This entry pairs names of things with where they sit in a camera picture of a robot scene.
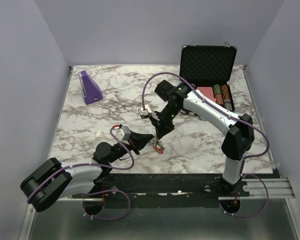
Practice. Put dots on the purple wedge-shaped box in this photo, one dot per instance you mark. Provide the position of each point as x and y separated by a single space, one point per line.
90 90

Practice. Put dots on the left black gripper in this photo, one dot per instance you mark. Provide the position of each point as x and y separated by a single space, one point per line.
138 141

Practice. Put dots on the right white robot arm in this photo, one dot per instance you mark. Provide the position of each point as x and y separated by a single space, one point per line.
237 130

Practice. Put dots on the pink playing card deck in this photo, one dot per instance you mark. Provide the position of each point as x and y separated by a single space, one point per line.
207 92

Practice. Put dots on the black poker chip case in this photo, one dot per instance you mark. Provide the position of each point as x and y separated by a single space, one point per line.
208 66

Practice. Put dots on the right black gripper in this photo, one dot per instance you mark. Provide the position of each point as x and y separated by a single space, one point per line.
162 128

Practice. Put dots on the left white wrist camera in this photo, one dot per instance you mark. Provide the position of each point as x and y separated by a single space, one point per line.
122 132

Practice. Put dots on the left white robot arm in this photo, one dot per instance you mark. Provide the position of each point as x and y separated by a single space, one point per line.
54 180

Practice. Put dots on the red keyring with keys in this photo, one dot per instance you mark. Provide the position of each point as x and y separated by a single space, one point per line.
157 145

